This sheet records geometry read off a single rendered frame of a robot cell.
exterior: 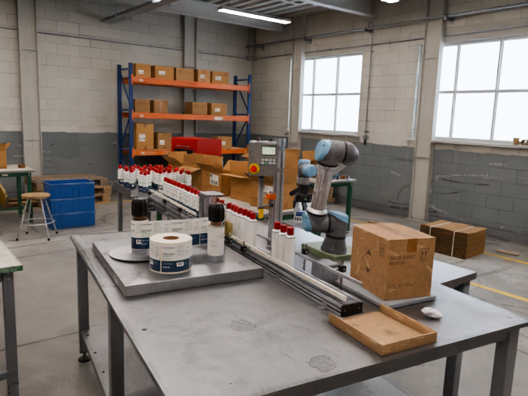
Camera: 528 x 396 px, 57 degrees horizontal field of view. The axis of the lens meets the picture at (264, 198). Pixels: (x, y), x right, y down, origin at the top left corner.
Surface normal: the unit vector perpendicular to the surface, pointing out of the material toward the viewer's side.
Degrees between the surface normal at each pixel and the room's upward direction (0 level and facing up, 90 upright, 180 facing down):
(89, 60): 90
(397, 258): 90
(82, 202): 90
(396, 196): 90
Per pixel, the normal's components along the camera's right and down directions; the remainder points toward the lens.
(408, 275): 0.33, 0.17
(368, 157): -0.79, 0.07
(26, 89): 0.61, 0.15
